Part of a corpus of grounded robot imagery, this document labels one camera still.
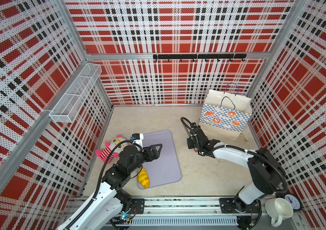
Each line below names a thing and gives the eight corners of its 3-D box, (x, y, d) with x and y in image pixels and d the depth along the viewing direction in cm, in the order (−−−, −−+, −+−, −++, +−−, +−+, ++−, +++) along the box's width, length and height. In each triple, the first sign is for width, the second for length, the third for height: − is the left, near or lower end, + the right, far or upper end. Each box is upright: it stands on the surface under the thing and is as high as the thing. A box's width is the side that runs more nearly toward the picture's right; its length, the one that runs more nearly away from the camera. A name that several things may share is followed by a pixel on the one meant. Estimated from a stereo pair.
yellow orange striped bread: (137, 188, 81) (136, 186, 79) (140, 169, 88) (139, 167, 86) (149, 188, 81) (148, 186, 79) (150, 169, 88) (150, 167, 86)
